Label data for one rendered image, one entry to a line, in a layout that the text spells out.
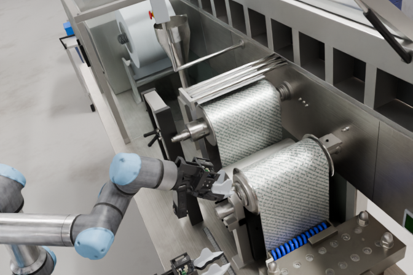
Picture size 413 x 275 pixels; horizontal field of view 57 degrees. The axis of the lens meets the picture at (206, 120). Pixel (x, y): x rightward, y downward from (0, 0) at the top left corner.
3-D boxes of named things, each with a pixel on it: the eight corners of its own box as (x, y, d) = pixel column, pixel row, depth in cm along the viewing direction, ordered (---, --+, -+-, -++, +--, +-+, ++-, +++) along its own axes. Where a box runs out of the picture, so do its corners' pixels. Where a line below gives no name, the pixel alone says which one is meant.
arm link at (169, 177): (155, 195, 93) (145, 175, 100) (171, 197, 96) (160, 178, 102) (167, 170, 91) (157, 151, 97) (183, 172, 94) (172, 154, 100)
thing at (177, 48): (183, 140, 192) (152, 36, 160) (208, 129, 196) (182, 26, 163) (193, 155, 181) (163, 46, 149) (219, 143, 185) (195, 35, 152)
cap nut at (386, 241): (377, 241, 113) (378, 232, 111) (386, 236, 114) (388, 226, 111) (386, 250, 110) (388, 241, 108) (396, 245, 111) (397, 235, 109)
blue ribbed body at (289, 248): (268, 256, 118) (267, 249, 116) (325, 224, 124) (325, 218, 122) (275, 264, 116) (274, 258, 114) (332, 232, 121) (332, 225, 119)
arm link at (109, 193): (85, 215, 95) (102, 194, 88) (102, 182, 103) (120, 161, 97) (112, 230, 96) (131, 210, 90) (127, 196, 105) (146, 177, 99)
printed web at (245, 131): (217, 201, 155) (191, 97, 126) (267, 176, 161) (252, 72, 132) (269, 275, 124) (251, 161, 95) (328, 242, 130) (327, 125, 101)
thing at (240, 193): (243, 209, 111) (231, 186, 114) (249, 205, 112) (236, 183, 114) (247, 203, 104) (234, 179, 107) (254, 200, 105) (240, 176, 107)
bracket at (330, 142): (316, 143, 116) (315, 139, 115) (331, 136, 118) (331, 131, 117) (326, 152, 113) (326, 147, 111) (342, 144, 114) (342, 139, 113)
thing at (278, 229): (267, 257, 120) (260, 219, 109) (327, 223, 125) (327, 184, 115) (268, 258, 119) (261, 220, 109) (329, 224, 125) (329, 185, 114)
